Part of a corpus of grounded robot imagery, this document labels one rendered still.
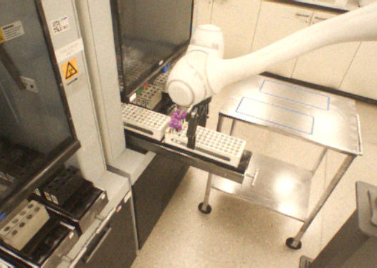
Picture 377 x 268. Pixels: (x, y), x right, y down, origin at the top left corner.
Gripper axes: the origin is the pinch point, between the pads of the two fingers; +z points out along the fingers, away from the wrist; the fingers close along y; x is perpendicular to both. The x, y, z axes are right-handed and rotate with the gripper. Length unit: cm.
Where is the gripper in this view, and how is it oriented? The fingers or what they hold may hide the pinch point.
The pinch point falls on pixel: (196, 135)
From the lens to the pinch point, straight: 105.6
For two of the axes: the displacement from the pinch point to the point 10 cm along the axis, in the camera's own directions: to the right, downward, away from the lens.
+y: 3.9, -5.9, 7.0
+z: -0.7, 7.4, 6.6
